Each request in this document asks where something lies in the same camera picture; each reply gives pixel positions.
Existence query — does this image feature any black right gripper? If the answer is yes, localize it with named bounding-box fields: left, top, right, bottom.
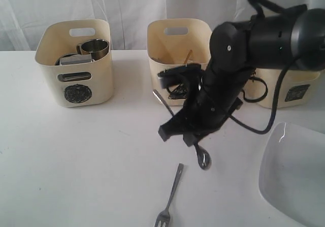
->
left=158, top=85, right=243, bottom=146

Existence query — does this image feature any steel spoon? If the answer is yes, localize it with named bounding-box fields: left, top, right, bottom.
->
left=153, top=89, right=211, bottom=170

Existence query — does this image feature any diagonal wooden chopstick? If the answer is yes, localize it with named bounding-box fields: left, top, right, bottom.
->
left=183, top=50, right=192, bottom=64

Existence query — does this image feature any steel fork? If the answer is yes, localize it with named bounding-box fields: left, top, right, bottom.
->
left=154, top=163, right=184, bottom=227

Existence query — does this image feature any white square plate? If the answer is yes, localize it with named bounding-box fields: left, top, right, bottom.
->
left=258, top=122, right=324, bottom=226

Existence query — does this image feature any steel mug with wire handle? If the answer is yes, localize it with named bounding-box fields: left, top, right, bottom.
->
left=58, top=54, right=93, bottom=82

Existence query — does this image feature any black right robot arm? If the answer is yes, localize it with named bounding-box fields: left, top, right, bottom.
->
left=158, top=6, right=324, bottom=146

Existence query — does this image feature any cream bin with triangle mark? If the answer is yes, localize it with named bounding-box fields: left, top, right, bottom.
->
left=147, top=18, right=212, bottom=106

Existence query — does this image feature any cream bin with circle mark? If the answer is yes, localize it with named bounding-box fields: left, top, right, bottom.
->
left=35, top=19, right=114, bottom=108

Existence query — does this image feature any cream bin with square mark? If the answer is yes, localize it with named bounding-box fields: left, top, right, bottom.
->
left=255, top=69, right=322, bottom=109

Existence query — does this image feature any white backdrop curtain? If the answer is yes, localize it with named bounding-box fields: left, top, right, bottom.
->
left=0, top=0, right=325, bottom=52

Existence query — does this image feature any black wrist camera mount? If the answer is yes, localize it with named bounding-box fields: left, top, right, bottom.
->
left=157, top=63, right=202, bottom=89

